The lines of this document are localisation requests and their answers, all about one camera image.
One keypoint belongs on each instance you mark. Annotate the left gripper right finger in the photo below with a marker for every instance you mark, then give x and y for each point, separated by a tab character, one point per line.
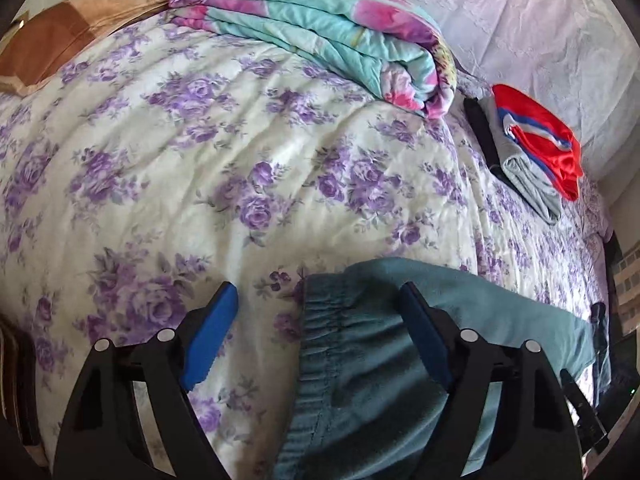
505	415

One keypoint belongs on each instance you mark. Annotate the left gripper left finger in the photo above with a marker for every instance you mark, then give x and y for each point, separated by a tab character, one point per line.
101	435

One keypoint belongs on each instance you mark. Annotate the folded turquoise floral quilt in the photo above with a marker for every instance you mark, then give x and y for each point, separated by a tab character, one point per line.
392	48

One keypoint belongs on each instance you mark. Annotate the purple floral bedspread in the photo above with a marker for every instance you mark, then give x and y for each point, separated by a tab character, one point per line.
164	161

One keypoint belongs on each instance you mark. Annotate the folded red striped pants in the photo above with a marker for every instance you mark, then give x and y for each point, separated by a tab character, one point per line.
543	137

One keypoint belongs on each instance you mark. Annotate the folded grey pants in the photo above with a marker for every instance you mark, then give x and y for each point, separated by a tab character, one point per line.
528	179

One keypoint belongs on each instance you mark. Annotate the dark blue jeans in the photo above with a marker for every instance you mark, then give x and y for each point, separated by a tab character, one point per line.
601	367

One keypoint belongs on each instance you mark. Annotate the white lace headboard cover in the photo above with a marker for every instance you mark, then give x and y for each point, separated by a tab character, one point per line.
577	57

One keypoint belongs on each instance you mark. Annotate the brown satin pillow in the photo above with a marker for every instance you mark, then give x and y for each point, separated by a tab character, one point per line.
55	36

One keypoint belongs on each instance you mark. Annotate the teal fleece pants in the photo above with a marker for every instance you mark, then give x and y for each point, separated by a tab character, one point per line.
365	406

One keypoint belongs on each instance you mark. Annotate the folded black garment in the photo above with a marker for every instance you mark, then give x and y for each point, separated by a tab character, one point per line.
478	121

